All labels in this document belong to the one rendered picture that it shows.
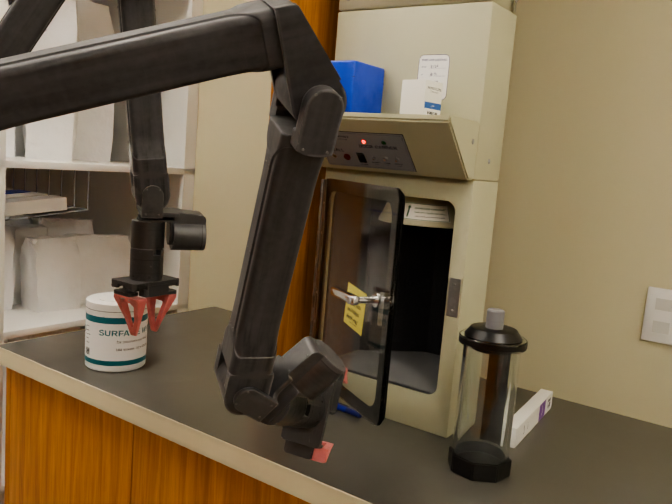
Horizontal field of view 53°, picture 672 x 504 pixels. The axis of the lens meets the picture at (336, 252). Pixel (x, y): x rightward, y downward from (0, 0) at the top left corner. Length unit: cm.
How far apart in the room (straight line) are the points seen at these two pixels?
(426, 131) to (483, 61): 17
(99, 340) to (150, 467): 30
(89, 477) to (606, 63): 140
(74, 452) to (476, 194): 100
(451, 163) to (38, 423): 109
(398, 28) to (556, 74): 46
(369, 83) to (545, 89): 51
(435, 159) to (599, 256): 54
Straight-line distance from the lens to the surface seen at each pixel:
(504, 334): 109
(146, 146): 118
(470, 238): 122
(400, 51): 130
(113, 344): 152
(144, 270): 122
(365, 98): 125
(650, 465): 137
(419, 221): 128
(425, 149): 117
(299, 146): 68
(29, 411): 174
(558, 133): 161
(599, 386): 163
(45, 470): 174
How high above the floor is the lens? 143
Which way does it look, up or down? 8 degrees down
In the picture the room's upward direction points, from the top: 5 degrees clockwise
